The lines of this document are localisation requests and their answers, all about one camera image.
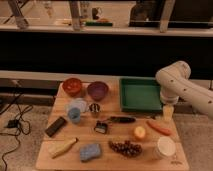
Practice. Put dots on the red bowl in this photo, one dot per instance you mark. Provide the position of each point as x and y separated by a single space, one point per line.
72 86

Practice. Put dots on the small black square object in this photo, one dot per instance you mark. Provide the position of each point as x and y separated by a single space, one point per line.
101 127

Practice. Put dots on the purple bowl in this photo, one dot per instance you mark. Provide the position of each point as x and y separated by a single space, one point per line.
97 90

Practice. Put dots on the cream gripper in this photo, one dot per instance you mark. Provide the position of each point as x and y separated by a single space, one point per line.
168 111

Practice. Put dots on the blue plastic cup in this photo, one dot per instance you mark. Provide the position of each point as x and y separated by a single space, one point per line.
74 115

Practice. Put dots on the blue sponge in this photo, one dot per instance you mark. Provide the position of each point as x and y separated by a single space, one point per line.
89 152

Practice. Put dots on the green plastic tray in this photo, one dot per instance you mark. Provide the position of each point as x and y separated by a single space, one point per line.
139 95

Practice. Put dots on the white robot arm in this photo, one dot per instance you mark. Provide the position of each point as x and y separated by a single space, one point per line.
174 84

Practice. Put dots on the small metal cup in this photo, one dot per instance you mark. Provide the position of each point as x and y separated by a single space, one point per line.
94 109

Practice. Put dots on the bunch of dark grapes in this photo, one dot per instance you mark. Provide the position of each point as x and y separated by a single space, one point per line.
126 149

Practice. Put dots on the wooden cutting board table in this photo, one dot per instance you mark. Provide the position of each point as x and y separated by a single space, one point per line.
110 160

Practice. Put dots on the black handled tool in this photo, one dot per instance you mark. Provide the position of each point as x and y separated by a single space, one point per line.
115 119

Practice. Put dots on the white lidded container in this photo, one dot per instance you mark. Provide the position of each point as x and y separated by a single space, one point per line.
164 148

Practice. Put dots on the orange carrot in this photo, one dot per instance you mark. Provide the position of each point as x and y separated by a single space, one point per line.
158 128

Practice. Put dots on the black power adapter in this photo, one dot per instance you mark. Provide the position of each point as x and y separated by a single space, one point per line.
12 123

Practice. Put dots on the yellow orange fruit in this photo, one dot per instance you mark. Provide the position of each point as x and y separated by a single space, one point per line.
139 132

